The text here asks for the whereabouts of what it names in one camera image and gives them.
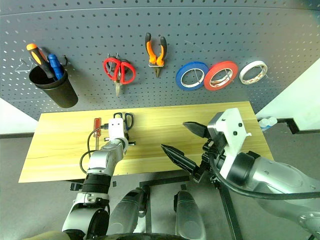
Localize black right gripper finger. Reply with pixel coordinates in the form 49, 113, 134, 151
182, 121, 208, 139
160, 144, 197, 174

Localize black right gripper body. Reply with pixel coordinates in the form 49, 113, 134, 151
191, 111, 228, 185

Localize black blue handled scissors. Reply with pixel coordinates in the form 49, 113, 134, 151
113, 112, 134, 131

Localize large red tape roll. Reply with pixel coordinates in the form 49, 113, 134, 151
203, 60, 239, 92

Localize orange handled needle-nose pliers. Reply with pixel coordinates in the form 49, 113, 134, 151
144, 32, 168, 78

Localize blue tape roll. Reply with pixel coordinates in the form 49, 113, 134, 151
175, 60, 209, 91

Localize white tape roll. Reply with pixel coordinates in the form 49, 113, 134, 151
239, 60, 269, 85

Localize grey metal pegboard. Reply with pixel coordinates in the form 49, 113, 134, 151
0, 0, 320, 122

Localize clear plastic water bottle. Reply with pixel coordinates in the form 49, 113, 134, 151
258, 116, 278, 130

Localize grey rounded right leg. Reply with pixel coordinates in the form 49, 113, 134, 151
173, 189, 207, 240

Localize grey rounded leg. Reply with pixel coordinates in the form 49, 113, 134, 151
173, 189, 207, 240
109, 186, 151, 236

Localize grey rounded left leg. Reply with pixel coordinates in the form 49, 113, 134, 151
109, 186, 151, 236

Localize black plastic cup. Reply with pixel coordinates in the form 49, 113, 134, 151
28, 65, 79, 109

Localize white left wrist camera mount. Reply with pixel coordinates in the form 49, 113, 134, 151
107, 117, 126, 140

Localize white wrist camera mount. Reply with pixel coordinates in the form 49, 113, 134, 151
215, 107, 252, 181
107, 117, 126, 140

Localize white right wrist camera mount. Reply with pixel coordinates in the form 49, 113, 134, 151
215, 107, 252, 181

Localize red handled screwdriver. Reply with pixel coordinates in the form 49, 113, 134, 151
92, 117, 104, 149

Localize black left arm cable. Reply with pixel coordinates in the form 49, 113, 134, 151
79, 123, 110, 174

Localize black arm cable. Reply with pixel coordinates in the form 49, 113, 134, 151
79, 123, 110, 174
208, 148, 320, 201

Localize red handled scissors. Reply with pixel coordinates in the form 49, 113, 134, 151
103, 56, 137, 98

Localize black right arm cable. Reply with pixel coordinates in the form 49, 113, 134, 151
208, 148, 320, 201

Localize blue handled screwdriver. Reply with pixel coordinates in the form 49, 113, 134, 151
47, 53, 65, 81

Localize orange black handled screwdriver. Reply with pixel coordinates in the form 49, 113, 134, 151
26, 43, 57, 81

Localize thin wire hook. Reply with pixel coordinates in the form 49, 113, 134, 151
14, 57, 35, 73

